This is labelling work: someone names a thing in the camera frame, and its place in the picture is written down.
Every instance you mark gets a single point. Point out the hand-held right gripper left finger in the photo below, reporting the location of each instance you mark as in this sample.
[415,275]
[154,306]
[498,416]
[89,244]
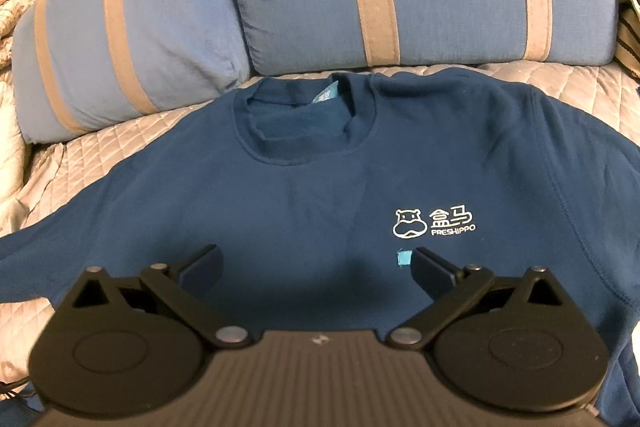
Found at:
[202,266]

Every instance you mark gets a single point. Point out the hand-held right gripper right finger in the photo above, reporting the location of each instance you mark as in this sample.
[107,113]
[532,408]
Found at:
[426,268]

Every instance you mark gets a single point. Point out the dark blue sweatshirt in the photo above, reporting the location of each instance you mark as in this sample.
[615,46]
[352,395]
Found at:
[320,187]

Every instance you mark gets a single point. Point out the grey quilted bed cover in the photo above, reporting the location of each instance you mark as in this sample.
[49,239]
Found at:
[125,137]

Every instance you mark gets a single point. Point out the beige quilted blanket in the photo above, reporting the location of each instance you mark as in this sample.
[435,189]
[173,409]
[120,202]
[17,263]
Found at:
[25,12]

